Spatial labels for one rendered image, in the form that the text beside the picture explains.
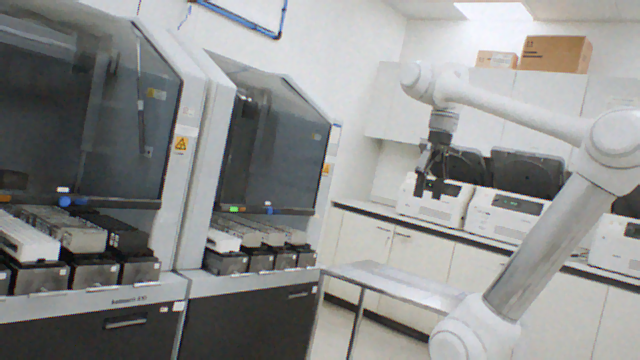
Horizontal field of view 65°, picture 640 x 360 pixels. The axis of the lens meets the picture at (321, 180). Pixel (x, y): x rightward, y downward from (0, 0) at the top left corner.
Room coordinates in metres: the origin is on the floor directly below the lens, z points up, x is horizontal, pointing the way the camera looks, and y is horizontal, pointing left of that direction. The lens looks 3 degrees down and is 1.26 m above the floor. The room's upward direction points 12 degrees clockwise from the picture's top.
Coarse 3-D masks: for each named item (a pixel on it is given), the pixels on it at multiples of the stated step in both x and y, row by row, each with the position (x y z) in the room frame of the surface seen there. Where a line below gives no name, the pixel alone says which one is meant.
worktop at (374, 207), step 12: (348, 204) 4.33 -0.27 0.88; (360, 204) 4.28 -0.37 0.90; (372, 204) 4.56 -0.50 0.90; (396, 216) 4.06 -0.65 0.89; (408, 216) 4.17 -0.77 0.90; (444, 228) 3.82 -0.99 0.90; (456, 228) 3.96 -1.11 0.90; (480, 240) 3.64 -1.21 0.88; (492, 240) 3.64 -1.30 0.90; (564, 264) 3.31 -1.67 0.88; (576, 264) 3.27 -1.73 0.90; (612, 276) 3.14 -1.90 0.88; (624, 276) 3.13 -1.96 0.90
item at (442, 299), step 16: (320, 272) 1.97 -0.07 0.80; (336, 272) 1.95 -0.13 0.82; (352, 272) 2.00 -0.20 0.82; (368, 272) 2.07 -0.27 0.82; (384, 272) 2.13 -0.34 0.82; (400, 272) 2.20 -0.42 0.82; (320, 288) 1.96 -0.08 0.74; (368, 288) 1.86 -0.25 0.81; (384, 288) 1.85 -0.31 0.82; (400, 288) 1.90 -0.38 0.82; (416, 288) 1.96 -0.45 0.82; (432, 288) 2.02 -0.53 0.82; (448, 288) 2.08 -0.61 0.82; (320, 304) 1.97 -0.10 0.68; (416, 304) 1.76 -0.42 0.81; (432, 304) 1.76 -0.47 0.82; (448, 304) 1.81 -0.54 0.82; (352, 336) 2.33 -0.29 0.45; (304, 352) 1.97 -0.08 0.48; (352, 352) 2.32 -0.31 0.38
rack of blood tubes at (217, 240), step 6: (210, 228) 2.06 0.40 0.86; (210, 234) 1.94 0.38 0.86; (216, 234) 1.97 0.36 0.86; (222, 234) 2.00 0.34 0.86; (228, 234) 2.00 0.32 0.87; (210, 240) 2.06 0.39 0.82; (216, 240) 1.91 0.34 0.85; (222, 240) 1.89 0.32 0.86; (228, 240) 1.91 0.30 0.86; (234, 240) 1.94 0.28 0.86; (210, 246) 1.92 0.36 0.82; (216, 246) 1.90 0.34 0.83; (222, 246) 1.89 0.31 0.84; (228, 246) 1.92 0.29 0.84; (234, 246) 1.94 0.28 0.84
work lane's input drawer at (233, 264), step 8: (208, 248) 1.92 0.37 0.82; (208, 256) 1.90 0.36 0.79; (216, 256) 1.87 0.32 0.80; (224, 256) 1.86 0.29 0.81; (232, 256) 1.90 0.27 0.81; (240, 256) 1.93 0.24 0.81; (248, 256) 1.96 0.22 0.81; (208, 264) 1.89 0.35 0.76; (216, 264) 1.87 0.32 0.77; (224, 264) 1.86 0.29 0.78; (232, 264) 1.90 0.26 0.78; (240, 264) 1.93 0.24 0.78; (224, 272) 1.87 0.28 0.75; (232, 272) 1.90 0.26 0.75; (240, 272) 1.94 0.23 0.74
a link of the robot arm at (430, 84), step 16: (416, 64) 1.41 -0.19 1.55; (432, 64) 1.44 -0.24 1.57; (400, 80) 1.44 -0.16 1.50; (416, 80) 1.40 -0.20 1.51; (432, 80) 1.41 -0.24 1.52; (448, 80) 1.41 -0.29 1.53; (416, 96) 1.44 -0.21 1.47; (432, 96) 1.42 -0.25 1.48; (448, 96) 1.41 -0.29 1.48; (464, 96) 1.38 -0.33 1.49; (480, 96) 1.37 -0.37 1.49; (496, 96) 1.37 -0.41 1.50; (496, 112) 1.37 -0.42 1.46; (512, 112) 1.36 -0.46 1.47; (528, 112) 1.35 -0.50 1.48; (544, 112) 1.35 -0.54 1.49; (544, 128) 1.35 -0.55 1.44; (560, 128) 1.33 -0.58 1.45; (576, 128) 1.30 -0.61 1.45; (576, 144) 1.31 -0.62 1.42
